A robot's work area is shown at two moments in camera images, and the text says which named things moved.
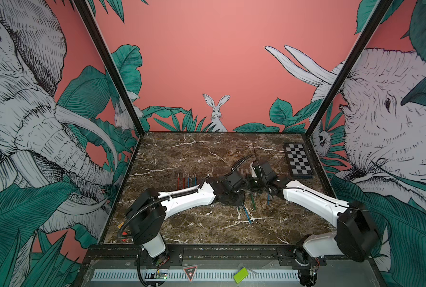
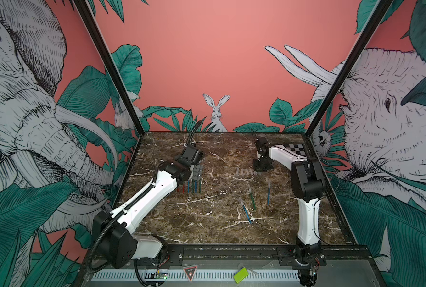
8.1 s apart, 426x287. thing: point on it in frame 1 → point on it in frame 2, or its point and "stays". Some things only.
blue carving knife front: x=247 y=214 stays
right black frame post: x=350 y=66 stays
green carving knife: x=253 y=204 stays
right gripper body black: x=255 y=184 → x=262 y=165
